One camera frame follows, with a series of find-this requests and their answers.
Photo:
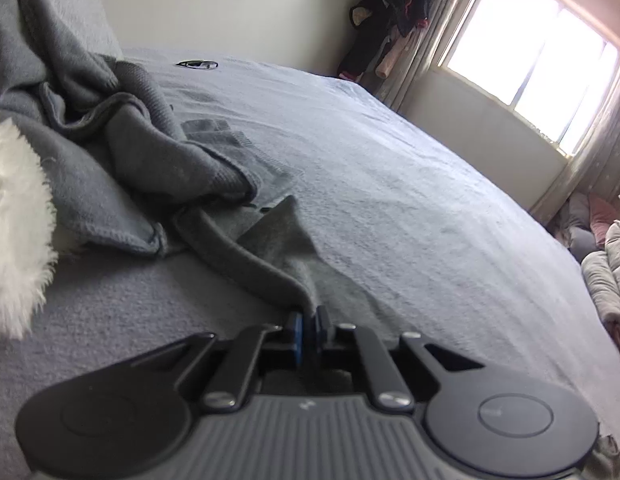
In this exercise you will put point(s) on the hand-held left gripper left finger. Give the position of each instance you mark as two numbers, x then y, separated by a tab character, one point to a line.
297	337

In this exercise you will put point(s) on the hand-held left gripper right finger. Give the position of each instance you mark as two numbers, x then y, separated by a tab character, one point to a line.
321	330

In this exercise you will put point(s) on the dark grey-green shirt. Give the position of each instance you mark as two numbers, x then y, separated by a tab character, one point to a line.
270	250

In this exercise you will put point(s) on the grey folded blanket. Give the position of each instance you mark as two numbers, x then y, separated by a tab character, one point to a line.
577	225

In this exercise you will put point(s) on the pink hanging garment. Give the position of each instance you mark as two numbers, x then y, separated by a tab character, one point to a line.
394	55

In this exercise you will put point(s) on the folded grey pink duvet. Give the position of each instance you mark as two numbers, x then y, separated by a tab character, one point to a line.
604	285

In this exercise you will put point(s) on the black eyeglasses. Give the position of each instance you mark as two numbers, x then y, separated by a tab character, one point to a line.
197	64

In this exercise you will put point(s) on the light grey knit sweater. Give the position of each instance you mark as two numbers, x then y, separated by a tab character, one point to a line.
65	160

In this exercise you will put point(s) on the white fluffy garment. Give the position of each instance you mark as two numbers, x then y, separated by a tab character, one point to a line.
15	235

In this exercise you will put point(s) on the grey star-print curtain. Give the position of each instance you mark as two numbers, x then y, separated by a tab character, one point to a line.
589	160
439	20

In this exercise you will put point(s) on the dark hanging jacket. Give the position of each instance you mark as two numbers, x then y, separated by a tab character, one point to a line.
379	10

